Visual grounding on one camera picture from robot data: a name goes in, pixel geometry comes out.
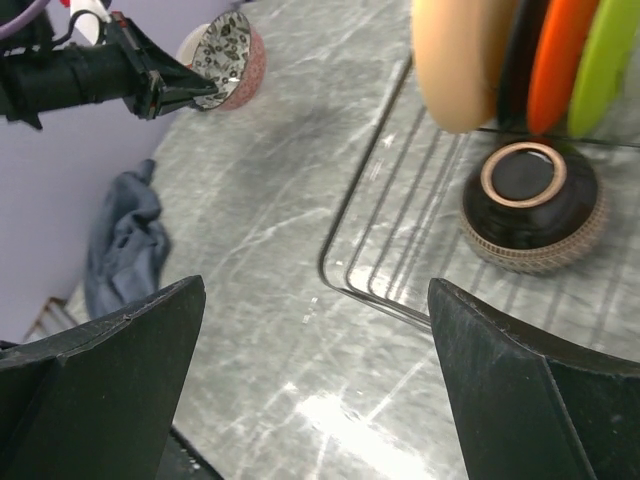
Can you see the black plate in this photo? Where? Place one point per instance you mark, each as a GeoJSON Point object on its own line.
{"type": "Point", "coordinates": [518, 62]}

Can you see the orange plate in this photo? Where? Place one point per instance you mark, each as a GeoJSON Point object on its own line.
{"type": "Point", "coordinates": [558, 54]}

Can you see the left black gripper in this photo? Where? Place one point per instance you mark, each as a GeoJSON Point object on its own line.
{"type": "Point", "coordinates": [131, 66]}

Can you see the green plate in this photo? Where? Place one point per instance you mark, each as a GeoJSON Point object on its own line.
{"type": "Point", "coordinates": [608, 49]}

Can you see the pink patterned bowl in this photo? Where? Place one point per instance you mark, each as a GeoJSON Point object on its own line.
{"type": "Point", "coordinates": [229, 52]}

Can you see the beige plate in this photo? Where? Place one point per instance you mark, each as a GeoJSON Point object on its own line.
{"type": "Point", "coordinates": [458, 49]}

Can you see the dark brown patterned bowl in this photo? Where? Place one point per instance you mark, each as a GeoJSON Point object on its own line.
{"type": "Point", "coordinates": [533, 206]}

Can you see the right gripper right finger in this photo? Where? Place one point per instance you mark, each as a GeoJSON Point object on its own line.
{"type": "Point", "coordinates": [528, 404]}

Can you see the aluminium frame rail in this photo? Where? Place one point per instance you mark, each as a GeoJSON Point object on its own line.
{"type": "Point", "coordinates": [52, 319]}

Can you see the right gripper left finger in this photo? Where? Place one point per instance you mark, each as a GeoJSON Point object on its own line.
{"type": "Point", "coordinates": [97, 401]}

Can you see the black wire dish rack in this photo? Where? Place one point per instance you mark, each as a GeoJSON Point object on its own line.
{"type": "Point", "coordinates": [397, 226]}

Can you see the blue cloth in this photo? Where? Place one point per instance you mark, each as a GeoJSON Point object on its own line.
{"type": "Point", "coordinates": [128, 244]}

